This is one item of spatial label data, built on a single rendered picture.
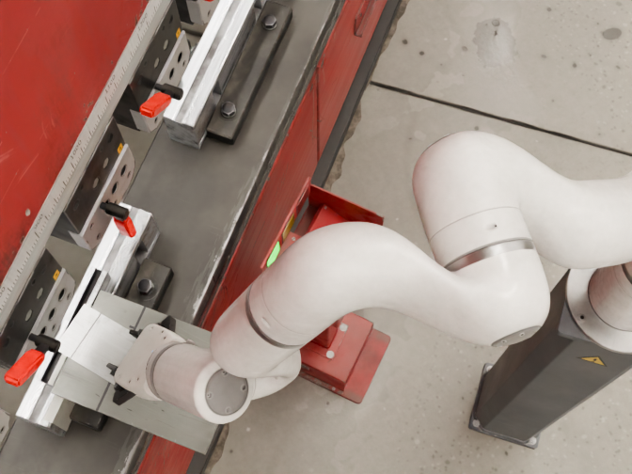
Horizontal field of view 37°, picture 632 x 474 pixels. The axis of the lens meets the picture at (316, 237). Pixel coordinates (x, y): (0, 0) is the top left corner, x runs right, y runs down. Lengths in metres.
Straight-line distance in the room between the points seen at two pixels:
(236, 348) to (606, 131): 1.97
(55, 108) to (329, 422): 1.54
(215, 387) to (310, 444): 1.32
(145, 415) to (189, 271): 0.30
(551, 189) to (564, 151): 1.79
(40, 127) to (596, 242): 0.63
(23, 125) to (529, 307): 0.57
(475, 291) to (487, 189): 0.11
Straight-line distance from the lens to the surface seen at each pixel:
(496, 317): 0.94
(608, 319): 1.57
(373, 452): 2.51
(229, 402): 1.21
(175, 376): 1.25
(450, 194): 0.97
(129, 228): 1.41
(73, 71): 1.17
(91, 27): 1.18
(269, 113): 1.82
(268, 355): 1.06
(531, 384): 1.97
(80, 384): 1.56
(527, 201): 1.04
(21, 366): 1.27
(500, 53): 2.95
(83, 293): 1.60
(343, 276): 0.92
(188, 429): 1.52
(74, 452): 1.68
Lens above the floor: 2.49
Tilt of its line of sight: 70 degrees down
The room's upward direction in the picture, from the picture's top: 1 degrees counter-clockwise
